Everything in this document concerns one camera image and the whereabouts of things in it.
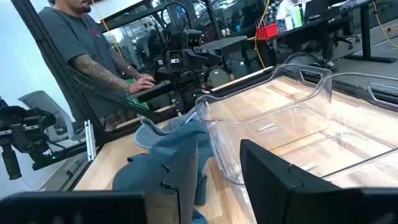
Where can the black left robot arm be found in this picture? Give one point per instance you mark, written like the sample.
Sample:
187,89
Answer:
186,87

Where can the black floor fan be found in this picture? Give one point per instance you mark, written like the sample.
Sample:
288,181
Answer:
303,59

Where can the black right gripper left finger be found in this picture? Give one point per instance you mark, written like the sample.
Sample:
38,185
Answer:
186,174

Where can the clear plastic bin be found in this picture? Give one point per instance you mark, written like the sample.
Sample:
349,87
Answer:
264,93
357,140

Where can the grey office chair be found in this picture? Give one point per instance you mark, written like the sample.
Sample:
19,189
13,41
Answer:
46,105

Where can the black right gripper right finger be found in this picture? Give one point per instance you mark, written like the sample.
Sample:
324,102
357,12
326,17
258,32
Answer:
267,186

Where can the person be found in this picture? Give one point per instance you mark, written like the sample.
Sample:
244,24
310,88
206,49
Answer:
289,7
77,37

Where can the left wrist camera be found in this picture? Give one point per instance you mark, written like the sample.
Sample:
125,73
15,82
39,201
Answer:
192,38

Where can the silver metal bracket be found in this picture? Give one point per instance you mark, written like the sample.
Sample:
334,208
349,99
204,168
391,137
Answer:
90,140

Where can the black office chair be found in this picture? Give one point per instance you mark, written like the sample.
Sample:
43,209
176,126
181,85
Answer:
342,31

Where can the red plastic crate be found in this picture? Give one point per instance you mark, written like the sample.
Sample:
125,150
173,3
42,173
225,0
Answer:
266,31

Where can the black office desk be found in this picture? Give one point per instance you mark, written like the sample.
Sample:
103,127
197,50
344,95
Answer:
311,26

